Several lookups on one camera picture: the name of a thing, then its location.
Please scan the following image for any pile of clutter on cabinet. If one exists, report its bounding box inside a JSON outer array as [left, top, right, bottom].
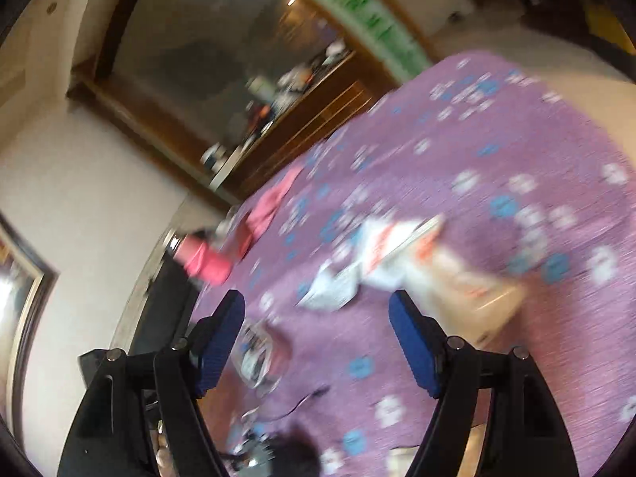
[[199, 37, 356, 170]]

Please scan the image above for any wooden cabinet with glass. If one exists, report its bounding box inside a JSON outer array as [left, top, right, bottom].
[[67, 0, 438, 206]]

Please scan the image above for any pink cloth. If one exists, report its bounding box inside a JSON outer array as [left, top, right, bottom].
[[245, 163, 305, 240]]

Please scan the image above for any clear cartoon print pouch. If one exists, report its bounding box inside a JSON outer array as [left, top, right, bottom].
[[238, 322, 291, 394]]

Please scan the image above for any black bag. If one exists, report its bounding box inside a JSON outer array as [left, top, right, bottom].
[[126, 257, 202, 355]]

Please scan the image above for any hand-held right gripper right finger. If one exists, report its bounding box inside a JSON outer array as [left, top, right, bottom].
[[388, 289, 580, 477]]

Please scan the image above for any pink sleeved bottle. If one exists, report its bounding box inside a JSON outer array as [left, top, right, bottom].
[[166, 229, 233, 288]]

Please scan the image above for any black cable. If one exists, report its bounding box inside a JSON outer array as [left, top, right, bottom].
[[257, 384, 331, 421]]

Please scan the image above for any black fluffy pompom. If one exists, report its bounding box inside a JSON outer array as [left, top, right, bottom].
[[267, 431, 321, 477]]

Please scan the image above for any white crumpled printed packet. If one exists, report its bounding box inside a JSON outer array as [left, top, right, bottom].
[[297, 257, 365, 313]]

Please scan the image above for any bamboo painted glass panel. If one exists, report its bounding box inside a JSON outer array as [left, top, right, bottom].
[[258, 0, 434, 85]]

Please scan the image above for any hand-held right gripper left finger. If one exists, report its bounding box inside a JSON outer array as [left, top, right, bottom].
[[56, 288, 246, 477]]

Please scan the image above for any purple floral tablecloth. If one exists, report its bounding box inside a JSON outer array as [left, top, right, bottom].
[[191, 50, 636, 477]]

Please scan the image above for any dark red packet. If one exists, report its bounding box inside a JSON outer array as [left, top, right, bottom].
[[230, 217, 258, 260]]

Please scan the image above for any beige cardboard box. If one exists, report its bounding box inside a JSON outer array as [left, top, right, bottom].
[[411, 246, 528, 355]]

